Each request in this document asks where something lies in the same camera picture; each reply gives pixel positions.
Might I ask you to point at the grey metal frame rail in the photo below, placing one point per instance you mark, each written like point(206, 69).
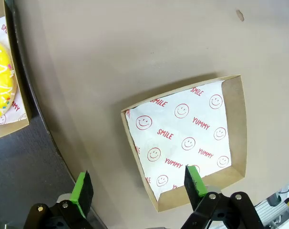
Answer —
point(273, 212)

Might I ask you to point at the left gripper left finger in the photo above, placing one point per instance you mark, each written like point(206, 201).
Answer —
point(83, 190)

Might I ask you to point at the brown cardboard donut box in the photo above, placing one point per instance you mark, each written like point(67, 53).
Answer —
point(25, 95)
point(237, 119)

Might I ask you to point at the white printed paper liner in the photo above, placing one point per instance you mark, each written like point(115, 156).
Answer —
point(178, 133)
point(15, 107)

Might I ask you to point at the yellow glazed donut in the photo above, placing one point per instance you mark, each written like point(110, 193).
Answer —
point(1, 83)

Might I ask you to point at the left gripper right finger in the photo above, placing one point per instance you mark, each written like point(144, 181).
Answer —
point(194, 183)

